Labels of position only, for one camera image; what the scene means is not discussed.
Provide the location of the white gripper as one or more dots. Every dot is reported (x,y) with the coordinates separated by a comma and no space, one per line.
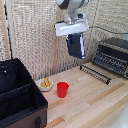
(71,27)

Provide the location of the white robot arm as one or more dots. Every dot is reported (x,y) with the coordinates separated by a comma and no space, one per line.
(71,8)

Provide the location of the woven bamboo screen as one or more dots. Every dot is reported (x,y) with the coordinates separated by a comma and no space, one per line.
(30,36)

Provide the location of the black toaster oven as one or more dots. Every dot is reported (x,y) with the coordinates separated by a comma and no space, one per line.
(113,55)

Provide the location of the yellow food pieces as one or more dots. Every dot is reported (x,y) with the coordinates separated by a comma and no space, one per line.
(45,83)

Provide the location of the red plastic cup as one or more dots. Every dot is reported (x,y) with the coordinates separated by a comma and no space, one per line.
(62,90)

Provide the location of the white bowl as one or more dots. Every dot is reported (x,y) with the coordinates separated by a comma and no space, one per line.
(44,88)

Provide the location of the black fabric storage box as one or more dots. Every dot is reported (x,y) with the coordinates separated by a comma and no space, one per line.
(18,96)

